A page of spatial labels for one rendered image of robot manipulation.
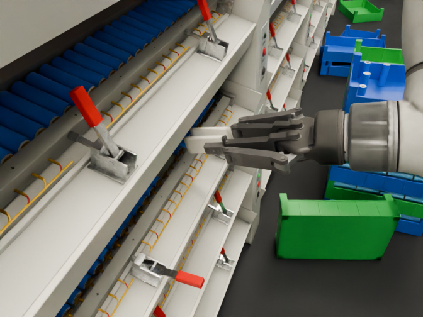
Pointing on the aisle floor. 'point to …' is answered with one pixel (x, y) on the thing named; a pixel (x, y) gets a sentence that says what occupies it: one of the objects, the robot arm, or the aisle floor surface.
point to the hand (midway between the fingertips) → (209, 139)
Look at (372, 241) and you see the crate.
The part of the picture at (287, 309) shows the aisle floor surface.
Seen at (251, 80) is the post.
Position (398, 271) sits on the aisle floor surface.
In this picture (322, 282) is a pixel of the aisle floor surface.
